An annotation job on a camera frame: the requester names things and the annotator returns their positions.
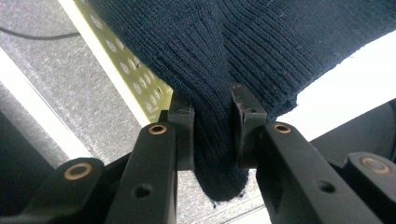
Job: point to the aluminium floor rail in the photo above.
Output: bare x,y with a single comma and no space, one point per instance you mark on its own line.
37,105

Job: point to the black knit vest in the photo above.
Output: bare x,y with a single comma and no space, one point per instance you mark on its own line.
218,62

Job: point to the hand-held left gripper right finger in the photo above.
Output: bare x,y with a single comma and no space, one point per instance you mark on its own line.
249,124

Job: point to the pale yellow perforated basket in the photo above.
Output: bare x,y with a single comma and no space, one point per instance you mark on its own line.
130,74

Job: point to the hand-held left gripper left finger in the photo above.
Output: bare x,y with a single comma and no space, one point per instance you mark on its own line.
185,140

